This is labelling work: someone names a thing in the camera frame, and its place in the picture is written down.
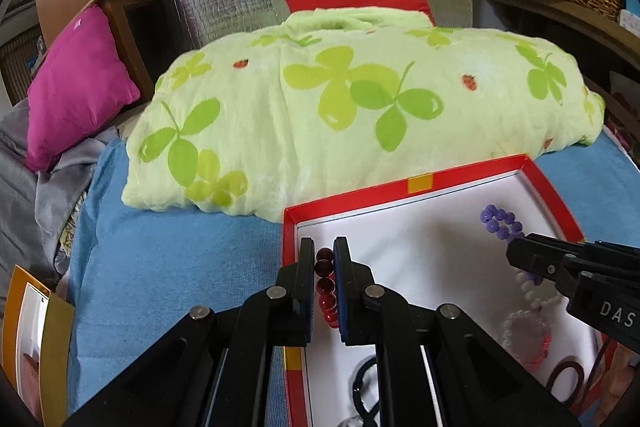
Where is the red white jewelry tray box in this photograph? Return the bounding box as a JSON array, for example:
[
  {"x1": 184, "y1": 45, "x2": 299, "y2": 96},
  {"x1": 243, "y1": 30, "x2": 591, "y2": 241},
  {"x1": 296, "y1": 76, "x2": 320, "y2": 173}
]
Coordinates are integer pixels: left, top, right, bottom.
[{"x1": 282, "y1": 155, "x2": 601, "y2": 400}]

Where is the purple bead bracelet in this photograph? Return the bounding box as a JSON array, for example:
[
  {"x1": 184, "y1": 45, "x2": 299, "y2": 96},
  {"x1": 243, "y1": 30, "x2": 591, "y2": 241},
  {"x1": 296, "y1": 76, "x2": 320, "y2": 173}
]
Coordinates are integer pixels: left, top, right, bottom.
[{"x1": 479, "y1": 204, "x2": 544, "y2": 285}]

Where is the magenta pillow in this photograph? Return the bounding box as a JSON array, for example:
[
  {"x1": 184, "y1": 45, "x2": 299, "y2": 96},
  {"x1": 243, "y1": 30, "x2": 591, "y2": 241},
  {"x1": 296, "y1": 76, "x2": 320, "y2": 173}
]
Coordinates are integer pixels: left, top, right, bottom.
[{"x1": 25, "y1": 5, "x2": 140, "y2": 172}]

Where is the red bead bracelet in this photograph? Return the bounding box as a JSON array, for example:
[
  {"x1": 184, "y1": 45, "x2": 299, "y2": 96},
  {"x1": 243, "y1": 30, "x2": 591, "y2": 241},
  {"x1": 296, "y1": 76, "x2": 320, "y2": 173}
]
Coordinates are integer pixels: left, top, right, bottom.
[{"x1": 314, "y1": 247, "x2": 342, "y2": 329}]

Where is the blue bed blanket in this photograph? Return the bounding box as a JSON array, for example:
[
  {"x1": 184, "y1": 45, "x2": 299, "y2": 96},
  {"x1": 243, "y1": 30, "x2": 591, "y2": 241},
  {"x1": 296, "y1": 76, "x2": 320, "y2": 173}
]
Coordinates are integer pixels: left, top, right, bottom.
[{"x1": 67, "y1": 135, "x2": 639, "y2": 412}]

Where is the wooden side shelf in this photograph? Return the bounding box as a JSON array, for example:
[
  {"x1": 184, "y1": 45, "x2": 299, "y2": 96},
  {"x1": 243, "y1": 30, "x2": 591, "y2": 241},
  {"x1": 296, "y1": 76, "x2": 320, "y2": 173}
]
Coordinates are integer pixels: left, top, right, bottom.
[{"x1": 486, "y1": 0, "x2": 639, "y2": 138}]

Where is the white pearl bead bracelet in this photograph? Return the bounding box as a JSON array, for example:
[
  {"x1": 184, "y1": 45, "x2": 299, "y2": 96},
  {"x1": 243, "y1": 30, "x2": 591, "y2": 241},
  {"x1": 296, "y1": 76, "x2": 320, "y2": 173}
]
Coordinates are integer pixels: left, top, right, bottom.
[{"x1": 514, "y1": 270, "x2": 564, "y2": 310}]

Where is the green clover print pillow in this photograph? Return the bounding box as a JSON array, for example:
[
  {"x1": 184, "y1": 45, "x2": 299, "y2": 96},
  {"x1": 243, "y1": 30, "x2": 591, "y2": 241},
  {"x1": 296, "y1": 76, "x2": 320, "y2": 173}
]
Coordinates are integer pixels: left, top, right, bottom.
[{"x1": 122, "y1": 8, "x2": 605, "y2": 222}]

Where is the dark maroon hair tie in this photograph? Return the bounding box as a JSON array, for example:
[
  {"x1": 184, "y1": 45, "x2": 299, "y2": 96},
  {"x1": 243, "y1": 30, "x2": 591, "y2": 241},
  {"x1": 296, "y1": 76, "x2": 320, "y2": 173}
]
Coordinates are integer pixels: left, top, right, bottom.
[{"x1": 544, "y1": 355, "x2": 586, "y2": 403}]

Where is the orange yellow box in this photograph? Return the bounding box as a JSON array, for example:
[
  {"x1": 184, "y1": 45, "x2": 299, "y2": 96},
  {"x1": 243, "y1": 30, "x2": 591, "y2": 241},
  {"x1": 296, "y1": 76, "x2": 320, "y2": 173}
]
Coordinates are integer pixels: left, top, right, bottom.
[{"x1": 1, "y1": 265, "x2": 75, "y2": 427}]

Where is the grey bed sheet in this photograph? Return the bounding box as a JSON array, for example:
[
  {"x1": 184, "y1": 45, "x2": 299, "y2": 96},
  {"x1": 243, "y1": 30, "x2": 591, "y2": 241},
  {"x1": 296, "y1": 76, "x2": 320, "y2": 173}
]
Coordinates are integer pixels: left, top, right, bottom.
[{"x1": 1, "y1": 101, "x2": 118, "y2": 293}]

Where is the pink lilac bead bracelet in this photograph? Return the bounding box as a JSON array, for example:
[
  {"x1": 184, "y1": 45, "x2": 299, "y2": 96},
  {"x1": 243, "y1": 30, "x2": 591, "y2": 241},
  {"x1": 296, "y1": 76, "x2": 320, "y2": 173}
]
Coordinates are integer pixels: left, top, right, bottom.
[{"x1": 501, "y1": 308, "x2": 554, "y2": 371}]

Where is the right hand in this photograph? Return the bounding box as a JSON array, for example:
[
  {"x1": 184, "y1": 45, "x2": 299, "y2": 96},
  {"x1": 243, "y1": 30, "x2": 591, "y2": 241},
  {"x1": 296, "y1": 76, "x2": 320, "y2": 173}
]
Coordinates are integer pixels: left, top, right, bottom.
[{"x1": 597, "y1": 343, "x2": 634, "y2": 416}]

